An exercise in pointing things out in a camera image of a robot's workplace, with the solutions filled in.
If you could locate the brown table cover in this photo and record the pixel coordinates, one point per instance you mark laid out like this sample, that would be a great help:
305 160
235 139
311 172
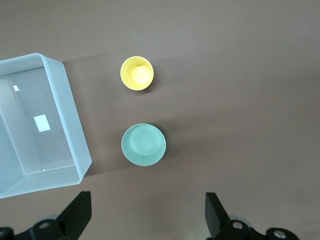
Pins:
225 75

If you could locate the white paper label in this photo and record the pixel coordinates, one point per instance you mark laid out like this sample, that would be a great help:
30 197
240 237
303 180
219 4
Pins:
42 123

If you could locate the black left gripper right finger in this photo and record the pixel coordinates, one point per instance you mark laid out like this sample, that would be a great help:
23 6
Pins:
217 217

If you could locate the translucent white plastic bin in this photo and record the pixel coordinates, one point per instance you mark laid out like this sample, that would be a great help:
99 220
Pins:
67 105

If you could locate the green bowl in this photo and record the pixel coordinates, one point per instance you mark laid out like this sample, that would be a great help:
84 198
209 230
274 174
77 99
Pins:
143 145

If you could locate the yellow plastic cup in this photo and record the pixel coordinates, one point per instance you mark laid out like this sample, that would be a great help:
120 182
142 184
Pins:
137 75

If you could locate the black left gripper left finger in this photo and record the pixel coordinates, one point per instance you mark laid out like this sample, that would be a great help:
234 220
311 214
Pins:
72 217

